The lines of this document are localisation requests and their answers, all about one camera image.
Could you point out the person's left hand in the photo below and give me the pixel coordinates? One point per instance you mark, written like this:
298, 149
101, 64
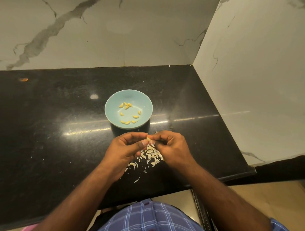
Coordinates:
119, 153

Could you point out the person's right hand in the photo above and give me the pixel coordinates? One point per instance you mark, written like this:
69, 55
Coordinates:
175, 148

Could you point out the pile of garlic skins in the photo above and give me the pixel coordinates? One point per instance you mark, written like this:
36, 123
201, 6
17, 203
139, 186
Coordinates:
151, 156

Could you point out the small garlic clove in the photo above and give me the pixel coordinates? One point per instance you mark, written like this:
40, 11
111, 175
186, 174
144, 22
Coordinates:
149, 139

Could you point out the light blue bowl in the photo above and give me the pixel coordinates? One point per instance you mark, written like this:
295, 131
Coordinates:
144, 122

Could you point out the cluster of peeled garlic cloves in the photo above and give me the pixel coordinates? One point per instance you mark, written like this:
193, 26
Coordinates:
126, 105

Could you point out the person's right forearm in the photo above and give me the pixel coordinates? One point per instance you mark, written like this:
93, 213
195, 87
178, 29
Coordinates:
226, 202

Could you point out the person's left forearm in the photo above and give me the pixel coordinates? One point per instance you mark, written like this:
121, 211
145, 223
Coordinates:
74, 208

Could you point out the black cabinet trim strip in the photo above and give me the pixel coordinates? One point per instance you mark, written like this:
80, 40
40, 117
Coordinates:
202, 214

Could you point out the blue plaid shirt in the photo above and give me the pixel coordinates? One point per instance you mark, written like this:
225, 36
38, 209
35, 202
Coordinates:
150, 221

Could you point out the pink plastic bucket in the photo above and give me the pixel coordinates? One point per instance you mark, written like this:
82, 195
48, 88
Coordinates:
29, 227

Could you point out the small orange scrap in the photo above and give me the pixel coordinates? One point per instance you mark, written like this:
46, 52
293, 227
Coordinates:
23, 79

